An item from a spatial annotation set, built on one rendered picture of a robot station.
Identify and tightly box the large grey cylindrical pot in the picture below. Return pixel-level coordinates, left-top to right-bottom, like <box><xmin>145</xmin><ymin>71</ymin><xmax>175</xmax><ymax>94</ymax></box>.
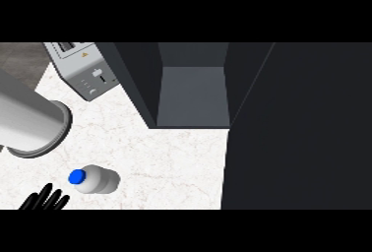
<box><xmin>0</xmin><ymin>67</ymin><xmax>73</xmax><ymax>159</ymax></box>

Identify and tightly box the dark grey cabinet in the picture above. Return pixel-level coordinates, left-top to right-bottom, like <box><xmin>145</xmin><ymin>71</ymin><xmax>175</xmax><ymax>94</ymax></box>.
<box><xmin>94</xmin><ymin>41</ymin><xmax>275</xmax><ymax>130</ymax></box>

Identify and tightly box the dark grey cabinet door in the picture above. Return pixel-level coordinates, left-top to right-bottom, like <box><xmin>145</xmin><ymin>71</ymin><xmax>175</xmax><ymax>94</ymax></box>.
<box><xmin>219</xmin><ymin>41</ymin><xmax>372</xmax><ymax>211</ymax></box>

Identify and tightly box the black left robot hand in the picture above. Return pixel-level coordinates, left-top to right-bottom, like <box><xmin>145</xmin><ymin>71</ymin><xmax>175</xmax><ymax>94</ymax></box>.
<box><xmin>17</xmin><ymin>182</ymin><xmax>70</xmax><ymax>211</ymax></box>

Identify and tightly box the blue-capped water bottle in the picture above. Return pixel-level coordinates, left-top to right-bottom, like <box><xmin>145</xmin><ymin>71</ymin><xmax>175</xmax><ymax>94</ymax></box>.
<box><xmin>66</xmin><ymin>163</ymin><xmax>122</xmax><ymax>195</ymax></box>

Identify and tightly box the silver toaster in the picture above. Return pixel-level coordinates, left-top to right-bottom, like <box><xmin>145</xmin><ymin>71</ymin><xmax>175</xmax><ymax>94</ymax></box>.
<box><xmin>42</xmin><ymin>41</ymin><xmax>122</xmax><ymax>102</ymax></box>

